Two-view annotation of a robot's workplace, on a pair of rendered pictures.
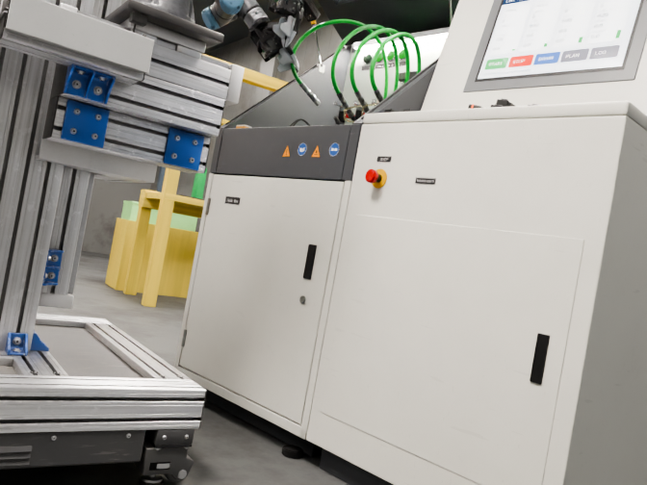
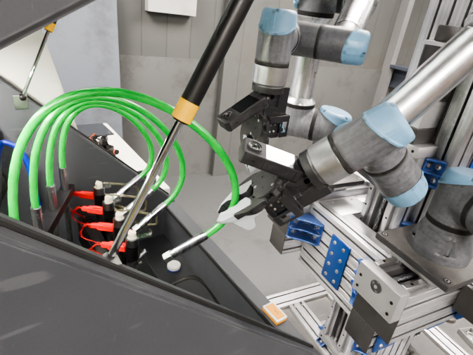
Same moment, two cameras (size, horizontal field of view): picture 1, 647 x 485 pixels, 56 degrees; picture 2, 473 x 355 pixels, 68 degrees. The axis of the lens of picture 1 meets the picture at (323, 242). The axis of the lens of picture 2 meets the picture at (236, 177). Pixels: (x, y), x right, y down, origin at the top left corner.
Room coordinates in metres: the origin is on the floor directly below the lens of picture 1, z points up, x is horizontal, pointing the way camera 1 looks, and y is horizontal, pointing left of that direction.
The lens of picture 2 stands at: (2.69, 0.28, 1.55)
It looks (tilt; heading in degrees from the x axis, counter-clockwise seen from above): 26 degrees down; 186
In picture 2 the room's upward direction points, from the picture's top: 8 degrees clockwise
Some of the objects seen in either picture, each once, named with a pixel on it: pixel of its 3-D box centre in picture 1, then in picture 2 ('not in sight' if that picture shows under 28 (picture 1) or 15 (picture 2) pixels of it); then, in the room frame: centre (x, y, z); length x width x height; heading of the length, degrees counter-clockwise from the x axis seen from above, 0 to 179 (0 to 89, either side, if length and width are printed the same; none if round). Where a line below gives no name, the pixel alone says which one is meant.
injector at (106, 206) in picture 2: not in sight; (114, 235); (1.99, -0.09, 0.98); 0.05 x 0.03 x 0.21; 134
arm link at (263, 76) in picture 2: not in sight; (269, 75); (1.89, 0.23, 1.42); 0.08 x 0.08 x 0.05
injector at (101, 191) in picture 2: not in sight; (105, 220); (1.93, -0.15, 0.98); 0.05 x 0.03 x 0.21; 134
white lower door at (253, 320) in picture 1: (252, 284); not in sight; (1.94, 0.20, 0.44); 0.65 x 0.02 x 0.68; 44
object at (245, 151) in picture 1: (280, 152); (217, 280); (1.95, 0.18, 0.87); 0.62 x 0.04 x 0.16; 44
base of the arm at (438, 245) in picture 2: not in sight; (444, 233); (1.84, 0.75, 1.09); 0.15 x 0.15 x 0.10
